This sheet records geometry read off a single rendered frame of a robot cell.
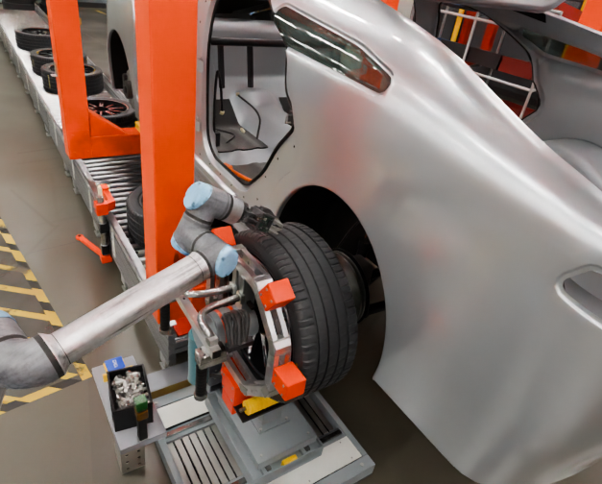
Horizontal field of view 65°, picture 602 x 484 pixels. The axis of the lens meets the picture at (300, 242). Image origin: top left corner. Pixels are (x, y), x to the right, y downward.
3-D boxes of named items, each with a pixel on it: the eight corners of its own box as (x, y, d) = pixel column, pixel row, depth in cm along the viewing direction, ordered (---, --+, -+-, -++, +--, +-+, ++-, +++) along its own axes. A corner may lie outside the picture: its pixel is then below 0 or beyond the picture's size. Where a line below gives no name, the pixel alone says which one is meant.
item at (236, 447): (321, 456, 218) (325, 444, 213) (252, 493, 199) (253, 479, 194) (268, 380, 252) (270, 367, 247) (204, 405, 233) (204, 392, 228)
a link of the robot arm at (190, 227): (183, 259, 139) (203, 222, 137) (161, 241, 145) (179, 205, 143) (205, 262, 147) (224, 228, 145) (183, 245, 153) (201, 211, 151)
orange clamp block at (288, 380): (290, 375, 161) (303, 394, 155) (270, 382, 157) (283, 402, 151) (292, 360, 157) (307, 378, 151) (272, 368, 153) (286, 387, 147)
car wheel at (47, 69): (69, 78, 601) (66, 58, 588) (115, 88, 589) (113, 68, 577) (30, 88, 545) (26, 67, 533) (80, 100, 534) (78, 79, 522)
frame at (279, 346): (279, 421, 173) (299, 306, 144) (263, 428, 169) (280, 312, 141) (217, 327, 209) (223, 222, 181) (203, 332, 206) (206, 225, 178)
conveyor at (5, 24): (134, 137, 533) (132, 103, 513) (50, 143, 488) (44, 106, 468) (37, 22, 994) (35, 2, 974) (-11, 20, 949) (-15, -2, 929)
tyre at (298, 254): (373, 270, 151) (270, 196, 199) (313, 287, 139) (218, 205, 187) (347, 417, 181) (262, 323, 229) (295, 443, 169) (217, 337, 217)
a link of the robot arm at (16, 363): (-11, 393, 97) (241, 242, 135) (-33, 356, 103) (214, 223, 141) (11, 422, 104) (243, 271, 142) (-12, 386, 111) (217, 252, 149)
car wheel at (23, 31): (73, 52, 714) (71, 36, 702) (26, 53, 672) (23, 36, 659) (56, 42, 751) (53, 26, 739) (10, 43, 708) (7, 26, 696)
